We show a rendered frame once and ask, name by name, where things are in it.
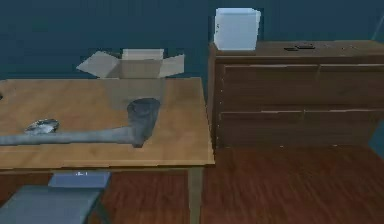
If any dark grey jar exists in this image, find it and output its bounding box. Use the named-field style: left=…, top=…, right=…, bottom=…
left=126, top=97, right=162, bottom=142

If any white carton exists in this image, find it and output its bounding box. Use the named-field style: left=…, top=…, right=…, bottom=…
left=213, top=7, right=262, bottom=52

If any open cardboard box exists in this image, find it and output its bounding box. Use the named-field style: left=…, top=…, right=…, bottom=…
left=75, top=48, right=186, bottom=111

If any dark wooden chest of drawers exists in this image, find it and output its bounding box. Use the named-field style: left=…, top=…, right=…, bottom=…
left=207, top=39, right=384, bottom=150

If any light wooden table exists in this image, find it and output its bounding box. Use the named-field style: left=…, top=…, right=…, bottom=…
left=0, top=77, right=216, bottom=224

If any blue grey chair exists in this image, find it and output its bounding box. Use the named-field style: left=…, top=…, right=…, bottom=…
left=0, top=171, right=112, bottom=224

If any silver chain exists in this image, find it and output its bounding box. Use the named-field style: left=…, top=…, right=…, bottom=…
left=24, top=118, right=61, bottom=135

